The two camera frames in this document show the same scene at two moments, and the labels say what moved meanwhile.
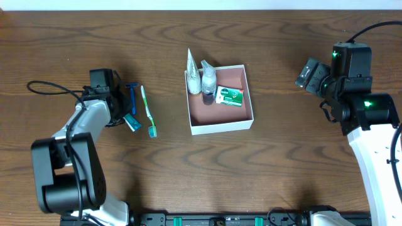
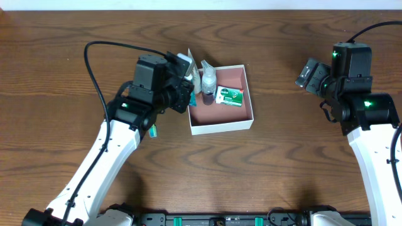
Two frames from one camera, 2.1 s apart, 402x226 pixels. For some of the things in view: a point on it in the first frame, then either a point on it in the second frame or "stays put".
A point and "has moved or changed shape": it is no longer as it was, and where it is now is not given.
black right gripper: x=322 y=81 stays put
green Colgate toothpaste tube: x=132 y=122 has moved or changed shape
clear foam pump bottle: x=208 y=83 stays put
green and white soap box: x=229 y=96 stays put
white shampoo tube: x=194 y=76 stays put
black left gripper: x=122 y=107 to x=183 y=98
